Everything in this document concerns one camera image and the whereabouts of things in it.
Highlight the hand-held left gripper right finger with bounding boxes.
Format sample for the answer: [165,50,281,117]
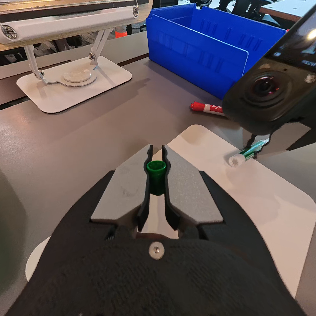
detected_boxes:
[162,144,224,231]

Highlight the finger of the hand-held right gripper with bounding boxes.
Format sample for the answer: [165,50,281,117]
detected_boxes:
[257,120,312,159]
[242,128,258,150]

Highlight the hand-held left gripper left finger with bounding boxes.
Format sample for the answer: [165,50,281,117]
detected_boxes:
[90,144,154,232]

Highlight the green whiteboard marker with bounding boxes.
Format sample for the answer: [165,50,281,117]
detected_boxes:
[228,139,270,168]

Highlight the green marker cap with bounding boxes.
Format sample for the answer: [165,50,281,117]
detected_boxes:
[146,160,166,196]

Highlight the white whiteboard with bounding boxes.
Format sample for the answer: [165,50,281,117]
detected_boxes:
[25,124,316,298]

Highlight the red whiteboard marker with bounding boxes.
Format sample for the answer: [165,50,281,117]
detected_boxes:
[190,101,226,116]

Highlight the blue plastic bin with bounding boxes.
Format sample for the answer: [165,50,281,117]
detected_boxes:
[146,3,287,100]

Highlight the white tablet stand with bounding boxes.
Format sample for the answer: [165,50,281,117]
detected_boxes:
[0,6,139,114]

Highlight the orange traffic cone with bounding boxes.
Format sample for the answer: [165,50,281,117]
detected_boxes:
[115,24,129,39]

